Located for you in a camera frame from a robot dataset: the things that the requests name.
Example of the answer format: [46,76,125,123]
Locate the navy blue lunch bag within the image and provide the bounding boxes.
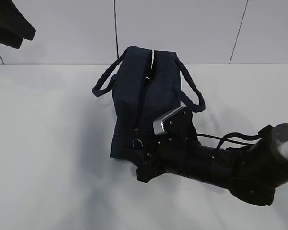
[92,46,206,161]

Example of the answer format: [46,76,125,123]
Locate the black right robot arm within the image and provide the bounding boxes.
[126,123,288,206]

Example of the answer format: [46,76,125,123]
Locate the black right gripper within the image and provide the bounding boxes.
[124,137,201,183]

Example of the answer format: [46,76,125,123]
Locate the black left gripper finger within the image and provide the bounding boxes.
[0,0,36,41]
[0,21,23,49]

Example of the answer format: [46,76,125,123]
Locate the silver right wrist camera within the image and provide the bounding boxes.
[153,106,193,139]

